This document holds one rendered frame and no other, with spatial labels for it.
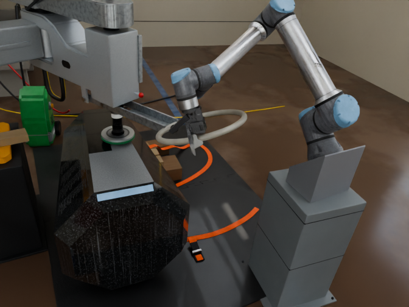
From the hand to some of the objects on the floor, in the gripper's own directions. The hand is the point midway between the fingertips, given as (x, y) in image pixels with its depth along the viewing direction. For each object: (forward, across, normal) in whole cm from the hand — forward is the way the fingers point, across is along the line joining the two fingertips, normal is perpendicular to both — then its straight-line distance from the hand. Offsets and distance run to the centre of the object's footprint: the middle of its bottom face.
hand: (195, 150), depth 160 cm
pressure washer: (+16, +181, +204) cm, 274 cm away
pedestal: (+52, +51, +178) cm, 192 cm away
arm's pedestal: (+125, +51, -27) cm, 138 cm away
